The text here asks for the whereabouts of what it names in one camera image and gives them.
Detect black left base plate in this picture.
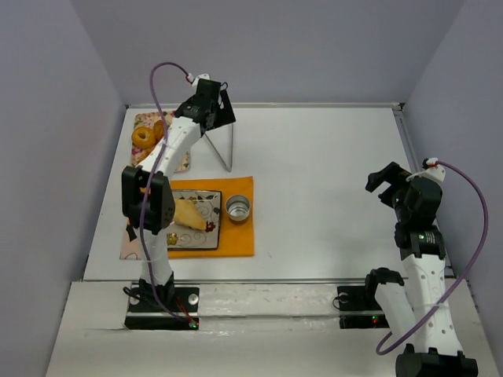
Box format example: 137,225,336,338
123,284,200,331

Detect round fried bread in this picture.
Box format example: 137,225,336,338
153,119,165,142

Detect orange cloth mat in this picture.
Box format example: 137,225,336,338
167,176,255,259

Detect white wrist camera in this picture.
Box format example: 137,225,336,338
406,158,446,184
185,73,211,87

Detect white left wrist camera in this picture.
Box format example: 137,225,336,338
185,73,211,87

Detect ring doughnut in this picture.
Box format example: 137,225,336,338
131,126,156,149

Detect square floral plate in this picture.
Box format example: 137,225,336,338
167,190,222,251

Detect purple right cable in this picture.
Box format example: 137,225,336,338
375,159,490,357

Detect small metal cup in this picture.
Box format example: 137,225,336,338
226,195,252,224

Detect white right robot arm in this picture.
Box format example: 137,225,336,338
365,159,479,376

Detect aluminium front rail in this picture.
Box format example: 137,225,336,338
82,276,471,286

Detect triangular pastry bread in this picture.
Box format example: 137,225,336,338
173,199,206,230

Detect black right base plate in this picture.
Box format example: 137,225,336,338
332,285,389,329

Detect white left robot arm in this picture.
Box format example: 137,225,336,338
121,76,236,287

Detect floral bread tray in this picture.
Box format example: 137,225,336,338
128,110,192,174

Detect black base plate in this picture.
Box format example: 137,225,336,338
123,284,200,331
332,285,389,329

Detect metal tongs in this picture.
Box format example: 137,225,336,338
204,123,234,173

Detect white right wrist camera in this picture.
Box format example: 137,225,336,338
406,158,446,184

